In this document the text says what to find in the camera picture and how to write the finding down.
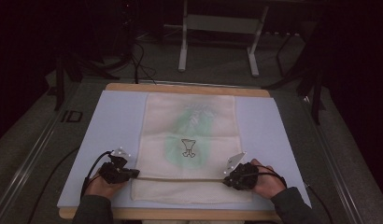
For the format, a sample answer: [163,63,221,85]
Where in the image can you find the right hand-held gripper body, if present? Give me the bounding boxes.
[223,151,261,191]

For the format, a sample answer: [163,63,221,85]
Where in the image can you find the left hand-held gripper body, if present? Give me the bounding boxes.
[97,147,134,185]

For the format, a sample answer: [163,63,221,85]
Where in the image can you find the cream mesh zipper bag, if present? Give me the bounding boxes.
[129,92,253,205]

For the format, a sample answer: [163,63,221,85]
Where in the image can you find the person's left hand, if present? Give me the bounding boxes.
[83,172,129,201]

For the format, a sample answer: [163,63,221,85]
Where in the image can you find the person's right hand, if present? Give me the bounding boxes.
[249,158,289,200]

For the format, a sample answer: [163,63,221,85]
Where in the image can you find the pale blue table mat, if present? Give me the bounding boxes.
[56,90,313,213]

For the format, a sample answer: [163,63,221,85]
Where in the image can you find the green garment inside bag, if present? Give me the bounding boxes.
[163,104,216,167]

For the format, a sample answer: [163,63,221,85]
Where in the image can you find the wooden table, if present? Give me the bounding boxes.
[58,82,312,221]

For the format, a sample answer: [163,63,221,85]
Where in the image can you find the black stand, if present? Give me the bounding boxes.
[262,27,327,126]
[53,46,121,112]

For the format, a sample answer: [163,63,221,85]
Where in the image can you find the white metal stand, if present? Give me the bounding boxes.
[177,0,270,78]

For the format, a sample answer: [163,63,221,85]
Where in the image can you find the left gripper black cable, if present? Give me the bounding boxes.
[26,146,114,224]

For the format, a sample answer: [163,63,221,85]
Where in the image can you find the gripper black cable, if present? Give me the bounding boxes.
[26,146,114,224]
[254,164,334,224]

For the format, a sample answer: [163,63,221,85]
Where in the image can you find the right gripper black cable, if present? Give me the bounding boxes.
[254,164,334,224]

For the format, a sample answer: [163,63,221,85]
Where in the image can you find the metal floor rail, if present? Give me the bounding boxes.
[0,90,76,224]
[301,95,365,224]

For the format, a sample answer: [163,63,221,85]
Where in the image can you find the black floor cables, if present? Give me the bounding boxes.
[129,38,158,85]

